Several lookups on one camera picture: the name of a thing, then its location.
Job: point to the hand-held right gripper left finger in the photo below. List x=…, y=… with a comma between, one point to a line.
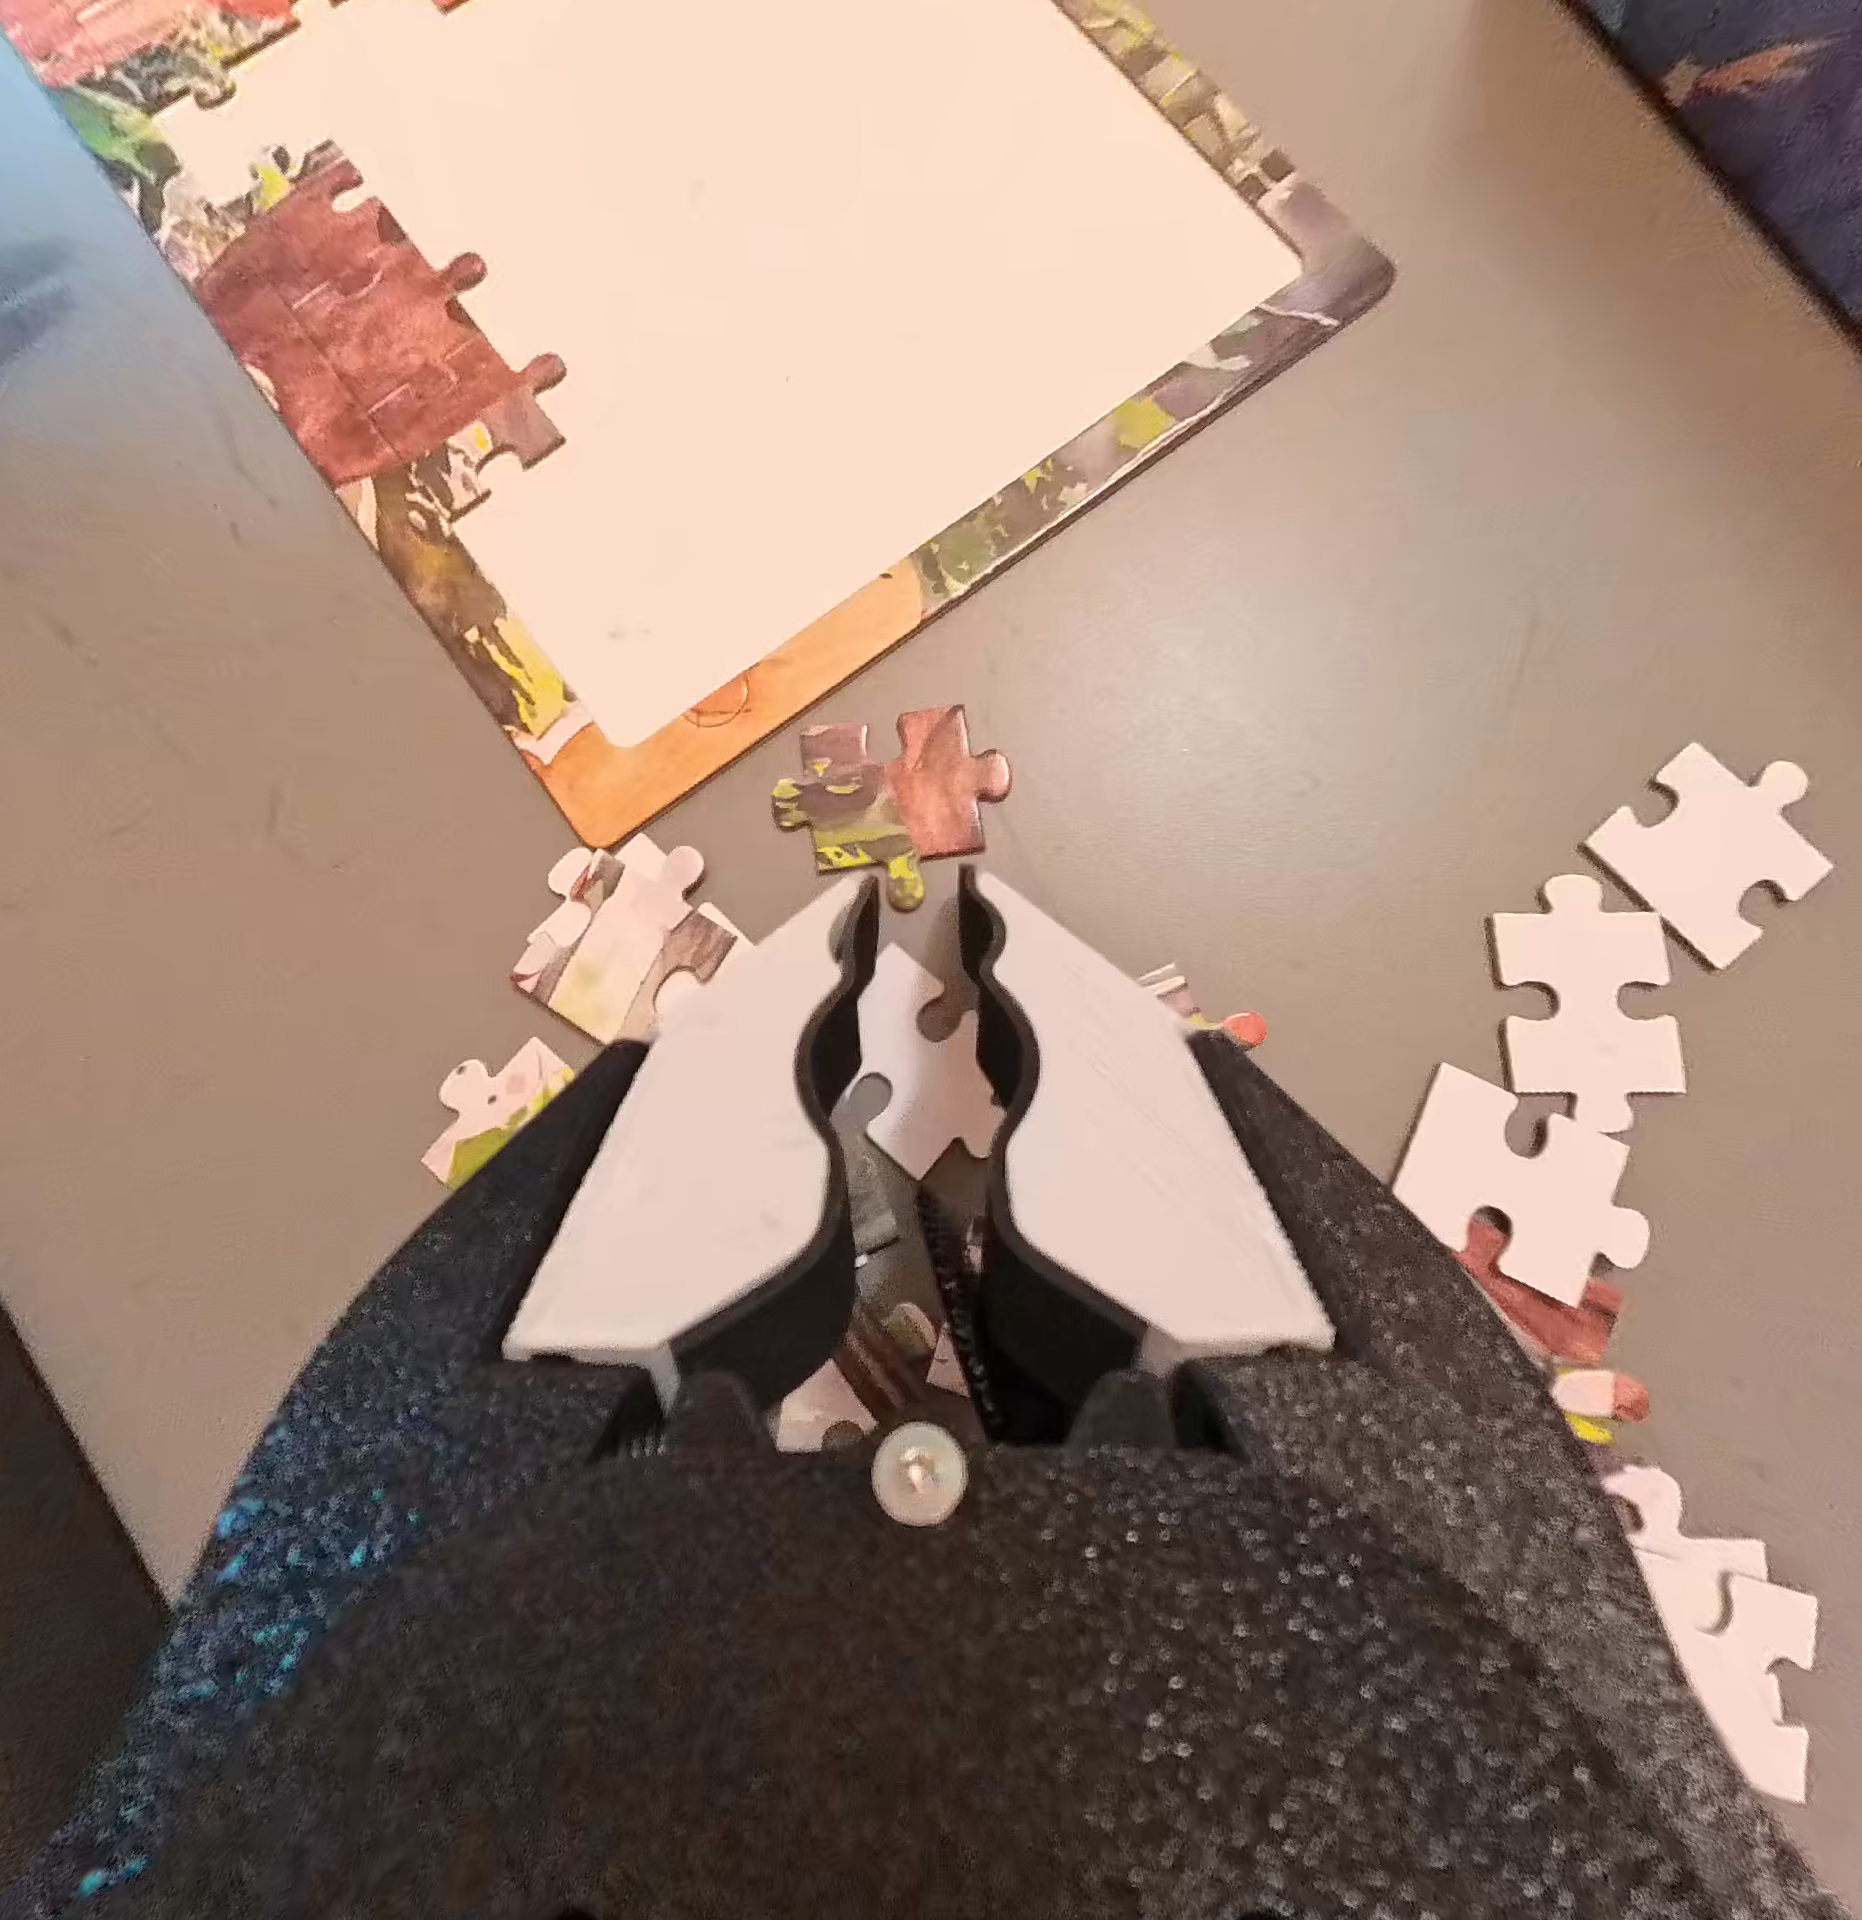
x=678, y=1185

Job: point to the grey desk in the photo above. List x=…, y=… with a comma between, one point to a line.
x=1320, y=600

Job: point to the black dimpled chair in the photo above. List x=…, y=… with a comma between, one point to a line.
x=48, y=1500

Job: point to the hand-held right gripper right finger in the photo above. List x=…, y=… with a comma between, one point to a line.
x=1171, y=1185

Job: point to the green and brown puzzle piece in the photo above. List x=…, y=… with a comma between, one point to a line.
x=886, y=794

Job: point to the cardboard puzzle frame tray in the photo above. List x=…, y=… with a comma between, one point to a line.
x=796, y=299

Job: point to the green and yellow puzzle piece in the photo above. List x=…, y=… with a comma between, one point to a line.
x=279, y=188

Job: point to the pile of puzzle pieces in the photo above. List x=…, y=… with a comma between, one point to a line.
x=1576, y=989

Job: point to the dark leafy puzzle piece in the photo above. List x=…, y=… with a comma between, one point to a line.
x=220, y=75

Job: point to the printed puzzle box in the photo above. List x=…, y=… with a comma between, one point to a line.
x=1800, y=120

